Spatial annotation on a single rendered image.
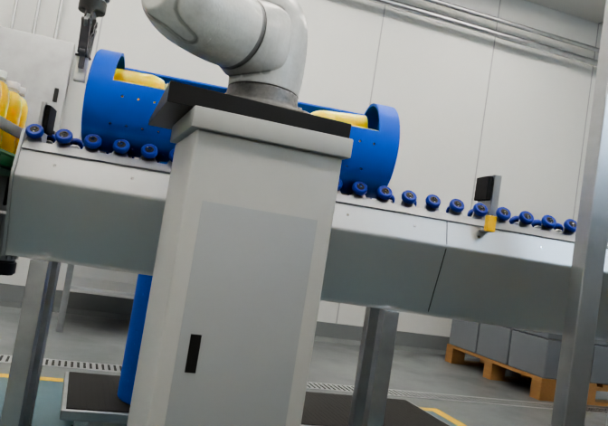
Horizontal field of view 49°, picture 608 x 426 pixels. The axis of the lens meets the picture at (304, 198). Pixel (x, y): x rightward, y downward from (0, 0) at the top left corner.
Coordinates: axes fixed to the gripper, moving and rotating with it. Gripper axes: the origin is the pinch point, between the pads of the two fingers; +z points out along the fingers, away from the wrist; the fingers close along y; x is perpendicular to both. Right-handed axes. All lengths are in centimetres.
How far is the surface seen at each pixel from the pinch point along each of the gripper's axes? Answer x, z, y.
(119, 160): 15.7, 24.2, 9.6
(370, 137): 83, 6, 12
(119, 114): 13.9, 12.2, 11.4
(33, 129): -7.5, 20.0, 8.9
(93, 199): 11.1, 35.7, 11.2
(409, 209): 98, 24, 9
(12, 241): -8, 50, 6
